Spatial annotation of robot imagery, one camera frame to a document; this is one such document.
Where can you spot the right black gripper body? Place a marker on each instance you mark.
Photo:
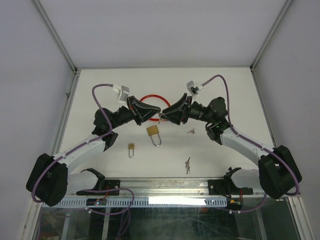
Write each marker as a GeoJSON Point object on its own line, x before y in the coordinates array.
{"type": "Point", "coordinates": [190, 110]}

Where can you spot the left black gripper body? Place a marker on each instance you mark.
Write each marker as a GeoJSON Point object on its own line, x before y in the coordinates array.
{"type": "Point", "coordinates": [133, 113]}

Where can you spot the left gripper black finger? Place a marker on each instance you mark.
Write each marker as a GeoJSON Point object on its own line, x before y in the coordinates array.
{"type": "Point", "coordinates": [145, 114]}
{"type": "Point", "coordinates": [145, 106]}

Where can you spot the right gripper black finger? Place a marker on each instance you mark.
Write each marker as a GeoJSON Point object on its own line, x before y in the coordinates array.
{"type": "Point", "coordinates": [176, 106]}
{"type": "Point", "coordinates": [174, 116]}

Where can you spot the red cable lock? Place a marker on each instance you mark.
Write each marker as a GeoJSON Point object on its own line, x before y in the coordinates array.
{"type": "Point", "coordinates": [158, 97]}

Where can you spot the silver key pair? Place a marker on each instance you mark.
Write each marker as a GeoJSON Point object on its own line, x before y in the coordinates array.
{"type": "Point", "coordinates": [160, 117]}

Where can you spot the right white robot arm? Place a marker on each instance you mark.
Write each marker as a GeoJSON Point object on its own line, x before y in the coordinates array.
{"type": "Point", "coordinates": [276, 173]}

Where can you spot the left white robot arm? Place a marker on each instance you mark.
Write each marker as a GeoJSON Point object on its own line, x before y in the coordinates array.
{"type": "Point", "coordinates": [52, 177]}

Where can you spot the silver key bunch front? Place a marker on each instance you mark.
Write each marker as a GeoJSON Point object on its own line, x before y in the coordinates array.
{"type": "Point", "coordinates": [187, 166]}

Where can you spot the large brass padlock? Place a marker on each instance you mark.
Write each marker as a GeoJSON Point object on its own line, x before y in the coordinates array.
{"type": "Point", "coordinates": [154, 134]}

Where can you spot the silver keys near centre right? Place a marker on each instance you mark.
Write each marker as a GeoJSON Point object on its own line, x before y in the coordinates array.
{"type": "Point", "coordinates": [192, 131]}

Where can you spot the small brass padlock long shackle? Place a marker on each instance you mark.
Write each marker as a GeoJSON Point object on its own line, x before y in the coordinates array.
{"type": "Point", "coordinates": [131, 150]}

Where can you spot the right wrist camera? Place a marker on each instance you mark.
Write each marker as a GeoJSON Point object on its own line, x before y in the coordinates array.
{"type": "Point", "coordinates": [194, 88]}

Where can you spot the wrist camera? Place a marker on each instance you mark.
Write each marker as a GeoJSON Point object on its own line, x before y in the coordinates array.
{"type": "Point", "coordinates": [194, 88]}
{"type": "Point", "coordinates": [122, 94]}

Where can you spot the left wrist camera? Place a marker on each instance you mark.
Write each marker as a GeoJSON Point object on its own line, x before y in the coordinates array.
{"type": "Point", "coordinates": [122, 94]}

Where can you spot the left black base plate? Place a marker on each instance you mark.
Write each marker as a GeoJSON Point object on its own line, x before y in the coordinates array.
{"type": "Point", "coordinates": [109, 187]}

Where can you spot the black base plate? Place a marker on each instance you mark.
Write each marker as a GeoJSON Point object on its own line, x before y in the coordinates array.
{"type": "Point", "coordinates": [220, 187]}
{"type": "Point", "coordinates": [109, 187]}

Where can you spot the aluminium mounting rail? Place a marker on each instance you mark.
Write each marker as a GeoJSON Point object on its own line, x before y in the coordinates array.
{"type": "Point", "coordinates": [181, 186]}

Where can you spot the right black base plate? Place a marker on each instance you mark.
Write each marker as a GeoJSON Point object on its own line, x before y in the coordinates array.
{"type": "Point", "coordinates": [220, 187]}

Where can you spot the white slotted cable duct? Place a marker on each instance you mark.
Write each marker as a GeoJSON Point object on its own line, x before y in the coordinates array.
{"type": "Point", "coordinates": [143, 202]}

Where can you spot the left aluminium frame post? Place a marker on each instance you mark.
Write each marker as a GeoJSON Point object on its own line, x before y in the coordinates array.
{"type": "Point", "coordinates": [54, 34]}

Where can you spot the aluminium frame post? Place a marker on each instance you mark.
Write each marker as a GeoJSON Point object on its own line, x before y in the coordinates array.
{"type": "Point", "coordinates": [272, 31]}
{"type": "Point", "coordinates": [54, 34]}

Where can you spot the right aluminium frame post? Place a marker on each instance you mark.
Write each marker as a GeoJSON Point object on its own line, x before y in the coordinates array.
{"type": "Point", "coordinates": [272, 31]}

